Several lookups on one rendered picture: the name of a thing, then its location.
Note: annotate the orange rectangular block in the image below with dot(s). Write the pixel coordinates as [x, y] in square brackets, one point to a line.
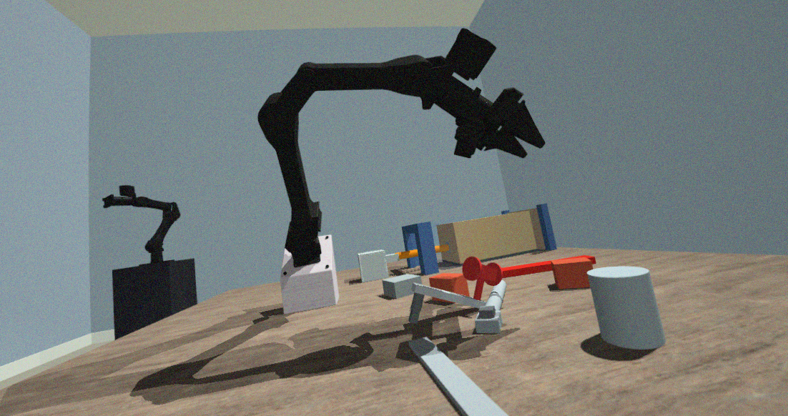
[571, 273]
[450, 282]

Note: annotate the red flat bar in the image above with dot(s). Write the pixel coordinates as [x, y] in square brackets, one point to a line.
[534, 267]

